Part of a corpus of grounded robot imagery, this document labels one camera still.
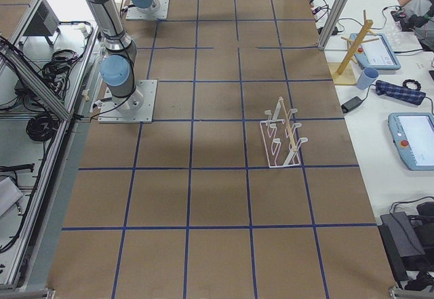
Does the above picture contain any black power adapter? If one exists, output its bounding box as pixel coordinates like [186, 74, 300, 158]
[341, 96, 363, 114]

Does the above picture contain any grey control box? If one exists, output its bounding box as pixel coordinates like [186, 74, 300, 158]
[23, 0, 60, 46]

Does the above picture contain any wooden mug tree stand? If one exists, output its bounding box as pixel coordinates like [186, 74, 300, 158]
[329, 11, 379, 85]

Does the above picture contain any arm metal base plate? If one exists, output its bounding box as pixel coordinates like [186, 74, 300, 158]
[97, 80, 157, 123]
[126, 0, 170, 21]

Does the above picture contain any lower blue teach pendant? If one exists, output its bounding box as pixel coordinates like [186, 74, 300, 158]
[388, 113, 433, 171]

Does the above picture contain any person in grey shirt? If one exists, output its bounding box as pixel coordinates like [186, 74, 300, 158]
[398, 0, 433, 51]

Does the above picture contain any black equipment case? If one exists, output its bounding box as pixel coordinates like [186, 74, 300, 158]
[378, 197, 433, 292]

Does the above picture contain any blue plaid folded cloth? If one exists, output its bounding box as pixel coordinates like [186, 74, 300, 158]
[375, 79, 426, 105]

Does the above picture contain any black coiled cable bundle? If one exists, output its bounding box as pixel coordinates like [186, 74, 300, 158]
[26, 111, 58, 143]

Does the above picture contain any upper blue teach pendant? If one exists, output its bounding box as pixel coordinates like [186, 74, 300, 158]
[355, 33, 401, 71]

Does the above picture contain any blue cup on side table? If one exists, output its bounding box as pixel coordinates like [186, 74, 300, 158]
[356, 67, 379, 89]

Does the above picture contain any white wire cup rack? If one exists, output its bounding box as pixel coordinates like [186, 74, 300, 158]
[260, 97, 308, 168]

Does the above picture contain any blue teach pendant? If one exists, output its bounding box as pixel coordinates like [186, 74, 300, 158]
[388, 113, 433, 171]
[355, 33, 401, 71]

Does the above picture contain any aluminium frame post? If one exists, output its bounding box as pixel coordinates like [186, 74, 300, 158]
[317, 0, 348, 50]

